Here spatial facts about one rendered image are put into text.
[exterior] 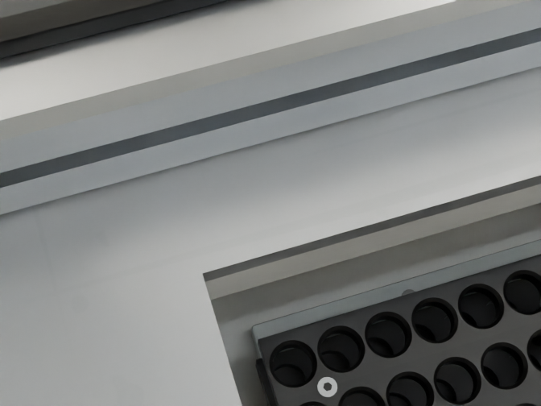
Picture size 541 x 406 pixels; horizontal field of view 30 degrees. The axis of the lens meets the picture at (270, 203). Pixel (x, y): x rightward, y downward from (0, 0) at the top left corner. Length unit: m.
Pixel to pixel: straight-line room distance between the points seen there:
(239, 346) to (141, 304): 0.11
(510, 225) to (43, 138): 0.21
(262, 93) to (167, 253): 0.05
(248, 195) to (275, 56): 0.05
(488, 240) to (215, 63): 0.18
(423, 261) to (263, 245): 0.13
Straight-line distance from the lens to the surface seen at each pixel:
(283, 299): 0.36
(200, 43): 0.22
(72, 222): 0.25
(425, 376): 0.29
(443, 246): 0.37
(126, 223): 0.25
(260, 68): 0.22
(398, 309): 0.29
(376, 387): 0.29
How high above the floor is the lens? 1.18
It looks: 70 degrees down
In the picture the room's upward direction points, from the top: 5 degrees clockwise
